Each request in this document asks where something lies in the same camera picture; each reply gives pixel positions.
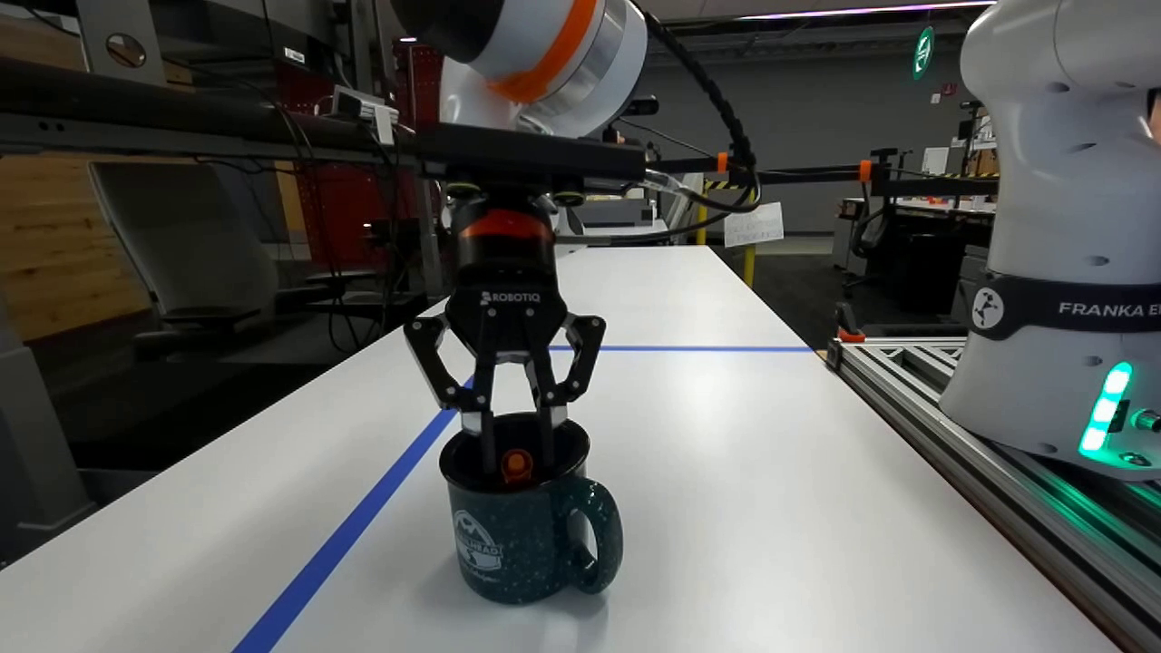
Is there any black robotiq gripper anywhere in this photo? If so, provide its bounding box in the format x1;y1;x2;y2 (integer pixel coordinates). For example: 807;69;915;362
402;208;605;475

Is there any orange capped marker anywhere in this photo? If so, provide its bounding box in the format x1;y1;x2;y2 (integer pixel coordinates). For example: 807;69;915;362
502;448;536;487

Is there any blue tape line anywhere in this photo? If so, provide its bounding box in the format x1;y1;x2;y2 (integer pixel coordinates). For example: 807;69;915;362
233;346;807;653

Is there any dark green speckled mug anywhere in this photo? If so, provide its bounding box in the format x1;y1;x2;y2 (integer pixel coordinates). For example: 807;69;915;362
439;412;624;605

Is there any black camera bar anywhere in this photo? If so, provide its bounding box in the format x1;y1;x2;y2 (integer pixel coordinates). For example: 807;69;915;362
0;57;646;188

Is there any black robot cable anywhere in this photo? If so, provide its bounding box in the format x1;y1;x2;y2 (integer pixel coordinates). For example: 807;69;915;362
628;11;768;248

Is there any aluminium extrusion base frame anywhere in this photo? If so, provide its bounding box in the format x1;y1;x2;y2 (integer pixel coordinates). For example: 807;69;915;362
823;336;1161;653

